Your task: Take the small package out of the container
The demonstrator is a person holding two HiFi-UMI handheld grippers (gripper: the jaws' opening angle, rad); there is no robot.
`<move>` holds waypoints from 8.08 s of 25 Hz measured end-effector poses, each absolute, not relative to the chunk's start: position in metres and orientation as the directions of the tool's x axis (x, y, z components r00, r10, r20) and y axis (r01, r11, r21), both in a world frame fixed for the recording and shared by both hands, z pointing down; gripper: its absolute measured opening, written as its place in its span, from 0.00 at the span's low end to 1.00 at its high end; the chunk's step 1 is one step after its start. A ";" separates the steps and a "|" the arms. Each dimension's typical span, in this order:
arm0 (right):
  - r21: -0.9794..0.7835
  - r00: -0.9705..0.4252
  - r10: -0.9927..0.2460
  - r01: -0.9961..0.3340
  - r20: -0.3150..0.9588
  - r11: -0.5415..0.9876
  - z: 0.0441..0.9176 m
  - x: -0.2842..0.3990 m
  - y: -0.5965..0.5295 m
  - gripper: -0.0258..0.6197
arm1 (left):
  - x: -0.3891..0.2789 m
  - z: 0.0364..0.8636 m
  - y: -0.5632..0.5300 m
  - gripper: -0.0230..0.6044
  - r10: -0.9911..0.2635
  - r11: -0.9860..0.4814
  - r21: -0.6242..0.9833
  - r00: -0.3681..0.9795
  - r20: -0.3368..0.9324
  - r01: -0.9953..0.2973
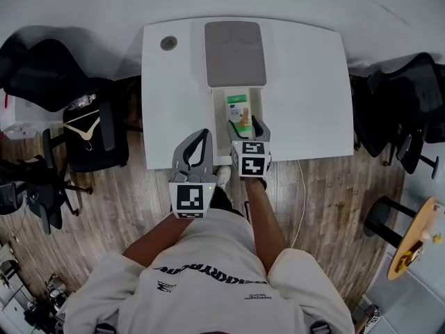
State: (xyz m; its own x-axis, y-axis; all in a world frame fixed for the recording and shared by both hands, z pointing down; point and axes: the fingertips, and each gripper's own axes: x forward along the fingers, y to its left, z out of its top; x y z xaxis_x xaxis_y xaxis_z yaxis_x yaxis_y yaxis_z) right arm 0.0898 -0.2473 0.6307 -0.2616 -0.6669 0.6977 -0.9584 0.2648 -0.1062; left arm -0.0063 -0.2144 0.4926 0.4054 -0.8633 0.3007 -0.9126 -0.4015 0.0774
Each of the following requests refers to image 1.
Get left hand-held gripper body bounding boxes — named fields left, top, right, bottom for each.
left=168, top=165, right=216, bottom=221

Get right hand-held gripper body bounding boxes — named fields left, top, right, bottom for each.
left=229, top=138, right=273, bottom=180

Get small green white package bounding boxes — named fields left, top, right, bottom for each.
left=223, top=88, right=254, bottom=141

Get white container with grey lid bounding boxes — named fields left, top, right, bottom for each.
left=203, top=20, right=269, bottom=160

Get person's left forearm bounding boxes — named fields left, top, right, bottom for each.
left=122, top=216, right=196, bottom=268

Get person's right forearm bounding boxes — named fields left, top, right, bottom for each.
left=244, top=176, right=288, bottom=278

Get person's white shoe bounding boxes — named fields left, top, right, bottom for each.
left=215, top=165, right=232, bottom=191

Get person's black trousers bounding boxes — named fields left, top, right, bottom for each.
left=207, top=185, right=234, bottom=216

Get person's white printed t-shirt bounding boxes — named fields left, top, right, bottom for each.
left=63, top=208, right=356, bottom=334

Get wooden clothes hanger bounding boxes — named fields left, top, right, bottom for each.
left=62, top=108, right=102, bottom=152

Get clear plastic bottle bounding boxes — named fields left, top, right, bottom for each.
left=67, top=93, right=97, bottom=112

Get black office chair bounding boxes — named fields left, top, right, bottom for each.
left=350, top=67, right=414, bottom=167
left=0, top=38, right=130, bottom=173
left=0, top=154, right=94, bottom=236
left=396, top=51, right=445, bottom=180

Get black stool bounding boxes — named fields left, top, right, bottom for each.
left=363, top=196, right=418, bottom=248

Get round wooden table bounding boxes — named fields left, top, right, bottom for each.
left=387, top=196, right=445, bottom=282

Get brown yellow box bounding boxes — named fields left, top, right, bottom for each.
left=398, top=241, right=424, bottom=268

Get white cable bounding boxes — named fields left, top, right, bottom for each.
left=289, top=158, right=307, bottom=251

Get grey desk cable grommet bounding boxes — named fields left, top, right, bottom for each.
left=160, top=35, right=179, bottom=51

